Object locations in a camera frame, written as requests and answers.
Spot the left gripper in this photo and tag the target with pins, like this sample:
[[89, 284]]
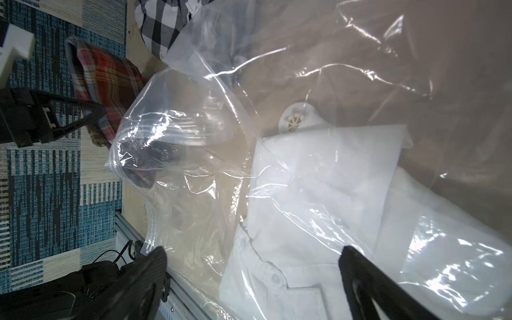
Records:
[[18, 113]]

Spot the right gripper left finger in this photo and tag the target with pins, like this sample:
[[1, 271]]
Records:
[[136, 295]]

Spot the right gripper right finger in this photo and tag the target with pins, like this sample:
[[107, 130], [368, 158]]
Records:
[[367, 287]]

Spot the red plaid shirt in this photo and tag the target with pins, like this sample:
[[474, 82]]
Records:
[[106, 79]]

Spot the black white checked shirt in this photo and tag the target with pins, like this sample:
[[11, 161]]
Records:
[[161, 21]]

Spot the clear plastic vacuum bag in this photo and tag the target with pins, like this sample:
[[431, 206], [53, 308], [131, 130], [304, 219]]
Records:
[[283, 131]]

